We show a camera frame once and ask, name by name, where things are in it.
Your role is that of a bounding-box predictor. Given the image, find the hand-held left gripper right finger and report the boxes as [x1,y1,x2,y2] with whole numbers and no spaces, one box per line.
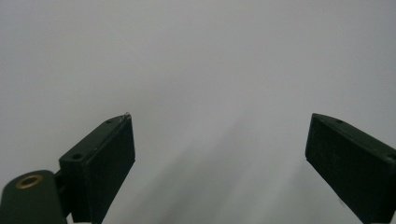
[304,112,396,224]

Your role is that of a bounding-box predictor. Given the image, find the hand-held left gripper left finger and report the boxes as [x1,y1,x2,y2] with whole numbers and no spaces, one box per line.
[58,111,136,224]

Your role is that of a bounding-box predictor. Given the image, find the white table cover sheet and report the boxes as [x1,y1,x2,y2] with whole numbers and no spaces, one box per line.
[0,0,396,224]

